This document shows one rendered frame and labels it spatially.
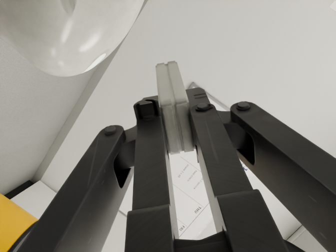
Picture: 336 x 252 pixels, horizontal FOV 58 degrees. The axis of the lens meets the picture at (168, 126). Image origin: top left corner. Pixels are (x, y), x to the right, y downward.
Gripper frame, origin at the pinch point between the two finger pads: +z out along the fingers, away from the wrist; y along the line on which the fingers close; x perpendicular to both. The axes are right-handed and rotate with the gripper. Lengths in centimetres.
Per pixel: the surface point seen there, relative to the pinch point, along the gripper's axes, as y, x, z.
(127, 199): -72, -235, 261
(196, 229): 3, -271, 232
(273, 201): 90, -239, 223
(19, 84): -106, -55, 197
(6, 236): -146, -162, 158
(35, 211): -171, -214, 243
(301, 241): 106, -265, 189
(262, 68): 94, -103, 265
